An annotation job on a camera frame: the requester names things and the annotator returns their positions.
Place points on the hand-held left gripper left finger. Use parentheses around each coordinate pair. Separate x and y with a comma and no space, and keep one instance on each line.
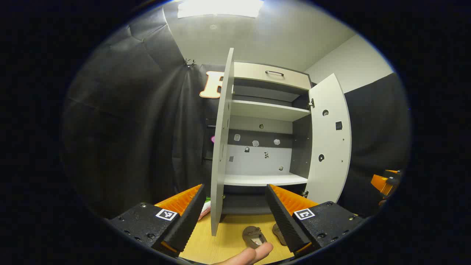
(187,221)

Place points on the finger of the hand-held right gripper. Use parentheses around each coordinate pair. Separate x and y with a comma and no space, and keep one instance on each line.
(381,184)

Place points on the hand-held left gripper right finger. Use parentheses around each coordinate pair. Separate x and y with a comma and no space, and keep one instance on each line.
(283,221)

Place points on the brown fuzzy shoe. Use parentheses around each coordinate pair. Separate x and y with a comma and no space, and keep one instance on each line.
(254,237)
(279,233)

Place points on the white cabinet door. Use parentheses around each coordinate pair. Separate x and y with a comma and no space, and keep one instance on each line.
(331,147)
(220,147)

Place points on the white shoe cabinet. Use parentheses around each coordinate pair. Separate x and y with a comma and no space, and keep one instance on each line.
(265,110)

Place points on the white cabinet drawer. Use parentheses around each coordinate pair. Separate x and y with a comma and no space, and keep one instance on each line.
(254,75)

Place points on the green pink plush toy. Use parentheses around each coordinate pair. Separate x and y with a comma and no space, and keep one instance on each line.
(205,211)

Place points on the black backdrop cloth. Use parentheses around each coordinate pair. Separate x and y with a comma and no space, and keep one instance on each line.
(128,129)

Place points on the black binder clip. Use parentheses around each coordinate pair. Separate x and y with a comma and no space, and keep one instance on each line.
(190,63)

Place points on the ceiling light panel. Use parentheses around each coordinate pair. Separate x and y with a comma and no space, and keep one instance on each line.
(220,8)

